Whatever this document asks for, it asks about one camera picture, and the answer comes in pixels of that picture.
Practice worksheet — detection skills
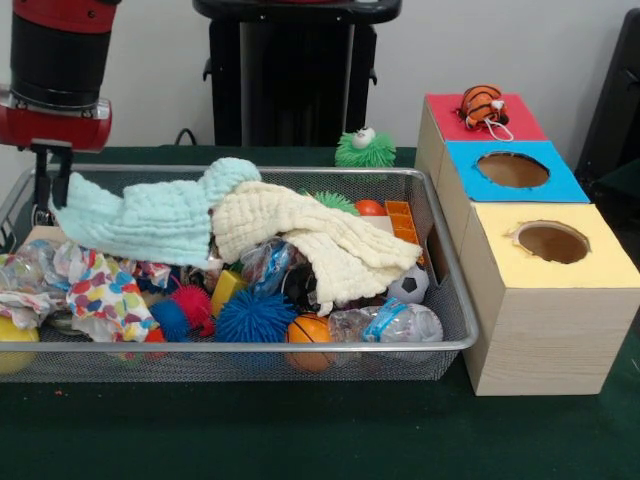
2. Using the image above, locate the mint quilted cloth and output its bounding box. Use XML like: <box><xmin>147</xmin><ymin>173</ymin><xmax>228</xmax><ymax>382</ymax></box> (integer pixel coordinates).
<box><xmin>48</xmin><ymin>157</ymin><xmax>262</xmax><ymax>270</ymax></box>

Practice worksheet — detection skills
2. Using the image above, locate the plain green spiky ball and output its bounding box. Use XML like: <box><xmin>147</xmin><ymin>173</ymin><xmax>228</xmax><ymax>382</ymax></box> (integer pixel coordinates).
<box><xmin>304</xmin><ymin>190</ymin><xmax>361</xmax><ymax>217</ymax></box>

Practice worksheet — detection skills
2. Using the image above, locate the toy soccer ball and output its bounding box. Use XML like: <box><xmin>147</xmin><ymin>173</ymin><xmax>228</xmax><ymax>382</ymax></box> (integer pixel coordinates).
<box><xmin>387</xmin><ymin>264</ymin><xmax>431</xmax><ymax>305</ymax></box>

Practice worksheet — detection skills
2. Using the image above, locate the orange toy brick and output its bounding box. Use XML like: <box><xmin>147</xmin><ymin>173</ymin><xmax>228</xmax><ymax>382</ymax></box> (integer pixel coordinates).
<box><xmin>384</xmin><ymin>199</ymin><xmax>426</xmax><ymax>264</ymax></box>

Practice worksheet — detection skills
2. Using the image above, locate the dark green table cloth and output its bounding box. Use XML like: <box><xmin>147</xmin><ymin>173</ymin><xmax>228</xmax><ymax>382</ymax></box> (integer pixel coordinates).
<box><xmin>0</xmin><ymin>144</ymin><xmax>640</xmax><ymax>480</ymax></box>

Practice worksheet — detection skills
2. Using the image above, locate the cream quilted cloth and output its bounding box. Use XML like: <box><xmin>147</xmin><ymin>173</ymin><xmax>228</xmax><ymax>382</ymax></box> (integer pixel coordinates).
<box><xmin>212</xmin><ymin>180</ymin><xmax>424</xmax><ymax>317</ymax></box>

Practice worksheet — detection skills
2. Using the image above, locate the black chair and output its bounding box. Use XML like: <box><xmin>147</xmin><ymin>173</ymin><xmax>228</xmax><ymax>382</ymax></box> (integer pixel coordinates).
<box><xmin>574</xmin><ymin>7</ymin><xmax>640</xmax><ymax>201</ymax></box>

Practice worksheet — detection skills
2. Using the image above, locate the clear bottle with blue label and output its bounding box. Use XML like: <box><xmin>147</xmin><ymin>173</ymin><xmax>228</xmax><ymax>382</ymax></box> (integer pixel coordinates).
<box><xmin>328</xmin><ymin>298</ymin><xmax>445</xmax><ymax>346</ymax></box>

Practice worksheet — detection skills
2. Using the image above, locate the orange toy basketball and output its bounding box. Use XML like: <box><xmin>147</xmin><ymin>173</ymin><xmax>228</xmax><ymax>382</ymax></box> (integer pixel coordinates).
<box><xmin>286</xmin><ymin>312</ymin><xmax>337</xmax><ymax>374</ymax></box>

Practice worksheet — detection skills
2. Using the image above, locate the large colourful dotted cloth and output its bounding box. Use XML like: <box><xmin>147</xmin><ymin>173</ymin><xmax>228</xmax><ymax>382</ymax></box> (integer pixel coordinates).
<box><xmin>52</xmin><ymin>242</ymin><xmax>160</xmax><ymax>344</ymax></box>

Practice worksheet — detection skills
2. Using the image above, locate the clear mesh bin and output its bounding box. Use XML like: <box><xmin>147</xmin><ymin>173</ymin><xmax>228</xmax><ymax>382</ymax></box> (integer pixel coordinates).
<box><xmin>0</xmin><ymin>163</ymin><xmax>482</xmax><ymax>384</ymax></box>

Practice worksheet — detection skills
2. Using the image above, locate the blue spiky ball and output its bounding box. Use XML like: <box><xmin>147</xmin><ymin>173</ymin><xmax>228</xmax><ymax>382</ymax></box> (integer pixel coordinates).
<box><xmin>215</xmin><ymin>288</ymin><xmax>300</xmax><ymax>344</ymax></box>

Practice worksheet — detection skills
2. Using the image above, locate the wooden box with three holes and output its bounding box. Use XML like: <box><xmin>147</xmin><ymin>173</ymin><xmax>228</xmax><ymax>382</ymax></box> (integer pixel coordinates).
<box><xmin>415</xmin><ymin>91</ymin><xmax>640</xmax><ymax>397</ymax></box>

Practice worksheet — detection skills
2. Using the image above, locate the orange striped plush tiger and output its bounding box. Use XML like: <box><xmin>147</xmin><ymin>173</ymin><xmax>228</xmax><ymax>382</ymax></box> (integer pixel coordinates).
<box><xmin>457</xmin><ymin>84</ymin><xmax>516</xmax><ymax>143</ymax></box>

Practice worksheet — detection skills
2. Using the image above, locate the green spiky ball with eyes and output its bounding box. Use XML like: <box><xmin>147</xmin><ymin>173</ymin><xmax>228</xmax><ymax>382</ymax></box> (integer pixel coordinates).
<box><xmin>334</xmin><ymin>127</ymin><xmax>398</xmax><ymax>169</ymax></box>

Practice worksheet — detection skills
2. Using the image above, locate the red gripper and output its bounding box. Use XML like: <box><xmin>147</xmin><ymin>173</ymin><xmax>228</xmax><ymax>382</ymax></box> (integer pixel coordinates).
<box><xmin>0</xmin><ymin>87</ymin><xmax>114</xmax><ymax>209</ymax></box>

